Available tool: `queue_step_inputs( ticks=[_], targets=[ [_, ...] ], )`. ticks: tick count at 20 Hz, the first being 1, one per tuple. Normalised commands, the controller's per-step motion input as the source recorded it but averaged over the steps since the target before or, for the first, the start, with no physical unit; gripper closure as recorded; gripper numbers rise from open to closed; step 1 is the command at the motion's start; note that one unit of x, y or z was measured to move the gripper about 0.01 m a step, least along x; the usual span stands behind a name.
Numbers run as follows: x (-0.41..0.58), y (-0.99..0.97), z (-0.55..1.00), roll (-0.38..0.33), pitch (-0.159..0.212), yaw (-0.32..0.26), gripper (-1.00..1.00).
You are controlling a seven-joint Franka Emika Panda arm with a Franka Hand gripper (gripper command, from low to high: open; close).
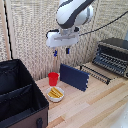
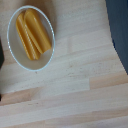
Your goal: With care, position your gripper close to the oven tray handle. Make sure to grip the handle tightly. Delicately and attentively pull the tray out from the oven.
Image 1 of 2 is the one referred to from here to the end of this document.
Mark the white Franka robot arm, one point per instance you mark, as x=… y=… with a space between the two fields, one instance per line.
x=70 y=13

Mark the woven beige folding screen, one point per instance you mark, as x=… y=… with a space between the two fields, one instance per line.
x=30 y=33

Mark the yellow food sticks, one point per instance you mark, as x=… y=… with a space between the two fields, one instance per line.
x=55 y=93

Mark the red plastic cup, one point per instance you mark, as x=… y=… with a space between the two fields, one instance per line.
x=53 y=78

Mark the black fabric storage box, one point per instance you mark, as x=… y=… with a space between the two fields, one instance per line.
x=20 y=96

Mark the white bowl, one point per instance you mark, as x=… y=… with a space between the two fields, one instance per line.
x=50 y=97

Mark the dark blue flat board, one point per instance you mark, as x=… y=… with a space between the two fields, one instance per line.
x=74 y=77

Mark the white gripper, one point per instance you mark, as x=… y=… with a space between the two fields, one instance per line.
x=62 y=38

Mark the open black oven door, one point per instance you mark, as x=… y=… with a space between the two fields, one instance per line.
x=96 y=74

